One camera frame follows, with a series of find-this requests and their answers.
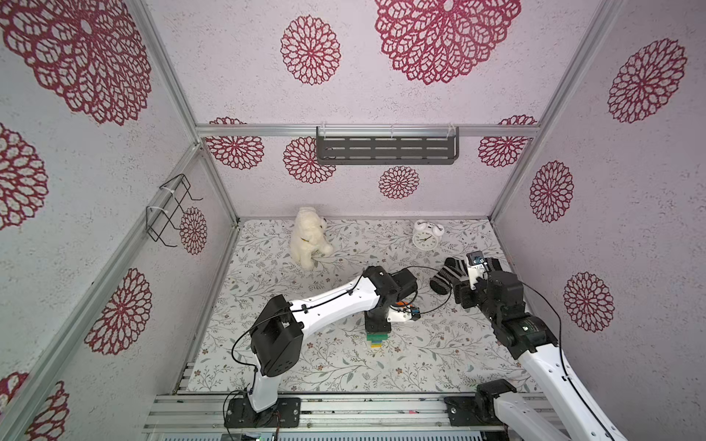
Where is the green long lego brick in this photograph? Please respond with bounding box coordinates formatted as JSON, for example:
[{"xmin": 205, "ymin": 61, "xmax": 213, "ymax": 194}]
[{"xmin": 366, "ymin": 333, "xmax": 389, "ymax": 342}]

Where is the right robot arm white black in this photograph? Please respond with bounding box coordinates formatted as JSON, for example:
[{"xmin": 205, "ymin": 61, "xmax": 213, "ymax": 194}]
[{"xmin": 454, "ymin": 265, "xmax": 625, "ymax": 440}]

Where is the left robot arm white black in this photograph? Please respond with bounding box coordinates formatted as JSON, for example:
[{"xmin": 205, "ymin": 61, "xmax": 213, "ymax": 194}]
[{"xmin": 224, "ymin": 266, "xmax": 421, "ymax": 429}]

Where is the black grey striped sock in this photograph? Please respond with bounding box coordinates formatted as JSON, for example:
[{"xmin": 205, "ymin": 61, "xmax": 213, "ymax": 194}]
[{"xmin": 429, "ymin": 257, "xmax": 502, "ymax": 295}]

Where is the white alarm clock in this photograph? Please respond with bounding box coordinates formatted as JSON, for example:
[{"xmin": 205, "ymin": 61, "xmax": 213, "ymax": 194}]
[{"xmin": 412, "ymin": 220, "xmax": 445, "ymax": 252}]

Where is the white plush teddy bear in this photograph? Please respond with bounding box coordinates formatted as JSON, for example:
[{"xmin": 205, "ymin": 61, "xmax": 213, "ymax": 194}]
[{"xmin": 290, "ymin": 207, "xmax": 334, "ymax": 271}]

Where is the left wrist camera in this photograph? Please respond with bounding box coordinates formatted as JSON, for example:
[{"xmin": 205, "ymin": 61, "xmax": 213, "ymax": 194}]
[{"xmin": 387, "ymin": 306, "xmax": 421, "ymax": 323}]

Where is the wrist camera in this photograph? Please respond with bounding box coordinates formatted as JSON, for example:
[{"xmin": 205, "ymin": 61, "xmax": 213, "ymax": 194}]
[
  {"xmin": 387, "ymin": 306, "xmax": 421, "ymax": 323},
  {"xmin": 465, "ymin": 251, "xmax": 486, "ymax": 290}
]

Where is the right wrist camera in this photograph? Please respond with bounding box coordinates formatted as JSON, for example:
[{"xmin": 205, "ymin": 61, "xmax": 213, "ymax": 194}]
[{"xmin": 465, "ymin": 251, "xmax": 486, "ymax": 290}]

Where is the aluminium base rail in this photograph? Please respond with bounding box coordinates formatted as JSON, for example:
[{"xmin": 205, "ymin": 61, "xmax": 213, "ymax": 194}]
[{"xmin": 142, "ymin": 393, "xmax": 509, "ymax": 437}]

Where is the grey metal wall shelf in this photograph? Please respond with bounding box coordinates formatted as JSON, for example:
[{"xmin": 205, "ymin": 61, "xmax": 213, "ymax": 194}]
[{"xmin": 315, "ymin": 127, "xmax": 460, "ymax": 166}]

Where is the black wire wall rack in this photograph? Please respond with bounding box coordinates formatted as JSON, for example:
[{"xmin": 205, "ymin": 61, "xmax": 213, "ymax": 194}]
[{"xmin": 145, "ymin": 173, "xmax": 202, "ymax": 248}]

